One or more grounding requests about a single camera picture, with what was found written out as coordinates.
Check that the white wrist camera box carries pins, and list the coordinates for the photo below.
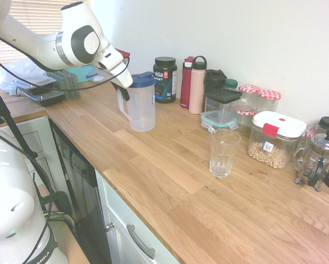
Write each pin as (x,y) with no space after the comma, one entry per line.
(110,59)

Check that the teal box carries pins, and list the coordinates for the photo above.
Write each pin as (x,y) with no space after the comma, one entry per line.
(82,72)

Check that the clear glass mug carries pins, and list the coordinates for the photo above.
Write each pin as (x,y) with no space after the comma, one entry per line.
(301,156)

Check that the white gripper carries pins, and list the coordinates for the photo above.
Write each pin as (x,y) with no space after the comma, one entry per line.
(121,75)

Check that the small jar red checkered lid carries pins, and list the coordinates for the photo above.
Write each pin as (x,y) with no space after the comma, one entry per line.
(245,115)

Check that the white plastic bag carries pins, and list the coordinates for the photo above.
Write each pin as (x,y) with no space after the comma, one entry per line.
(16,71)

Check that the grey plastic crate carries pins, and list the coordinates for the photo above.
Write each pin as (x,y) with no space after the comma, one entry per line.
(71,82)

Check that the black shaker bottle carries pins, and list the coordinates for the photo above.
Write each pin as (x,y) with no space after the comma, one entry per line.
(215,78)

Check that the clear drinking glass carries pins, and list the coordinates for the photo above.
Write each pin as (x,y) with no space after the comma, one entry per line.
(224,154)

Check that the dark green clamp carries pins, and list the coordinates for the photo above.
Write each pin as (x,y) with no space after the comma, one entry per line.
(57,200)

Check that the pink water bottle black cap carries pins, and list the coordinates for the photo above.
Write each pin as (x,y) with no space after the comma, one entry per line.
(196,90)

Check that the square container with black lid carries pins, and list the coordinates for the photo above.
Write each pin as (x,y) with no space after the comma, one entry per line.
(222,94)

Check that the silver cabinet knob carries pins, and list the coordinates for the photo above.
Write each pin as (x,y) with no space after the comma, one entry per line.
(109,226)

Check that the black stand pole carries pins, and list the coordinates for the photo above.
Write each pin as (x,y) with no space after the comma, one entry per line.
(5,110)

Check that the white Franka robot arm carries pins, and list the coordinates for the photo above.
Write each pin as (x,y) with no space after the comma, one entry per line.
(43,52)

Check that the clear bottle with green lid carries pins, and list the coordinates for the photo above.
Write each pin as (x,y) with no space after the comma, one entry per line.
(231,83)

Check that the tall jar red checkered lid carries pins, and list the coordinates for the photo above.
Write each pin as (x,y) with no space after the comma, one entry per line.
(249,92)
(268,100)

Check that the chrome French press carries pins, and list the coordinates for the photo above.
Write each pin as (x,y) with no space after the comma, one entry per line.
(324,154)

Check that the white corner cabinet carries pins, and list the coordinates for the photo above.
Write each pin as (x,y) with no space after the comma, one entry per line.
(35,129)

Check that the clear zip bag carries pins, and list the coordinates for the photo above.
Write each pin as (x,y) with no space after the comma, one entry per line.
(95,77)

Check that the clear pitcher with blue lid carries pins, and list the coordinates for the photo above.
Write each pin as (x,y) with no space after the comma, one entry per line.
(140,110)

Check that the white cabinet drawers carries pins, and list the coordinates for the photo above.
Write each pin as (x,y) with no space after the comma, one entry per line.
(120,209)

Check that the black meal container clear lid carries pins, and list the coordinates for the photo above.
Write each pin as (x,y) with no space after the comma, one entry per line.
(33,83)
(47,99)

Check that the black Vega protein tub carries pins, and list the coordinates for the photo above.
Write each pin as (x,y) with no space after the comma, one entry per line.
(164,82)

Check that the cereal container with white lid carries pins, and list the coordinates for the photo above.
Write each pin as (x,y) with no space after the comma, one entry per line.
(276,137)

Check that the glass container with teal lid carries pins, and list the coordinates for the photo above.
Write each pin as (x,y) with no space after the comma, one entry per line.
(217,119)

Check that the window blinds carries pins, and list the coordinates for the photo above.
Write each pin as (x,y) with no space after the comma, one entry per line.
(35,16)

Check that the black dishwasher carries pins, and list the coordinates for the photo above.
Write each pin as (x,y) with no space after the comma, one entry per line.
(84,192)

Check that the red water bottle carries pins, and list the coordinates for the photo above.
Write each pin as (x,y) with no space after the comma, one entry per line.
(186,82)

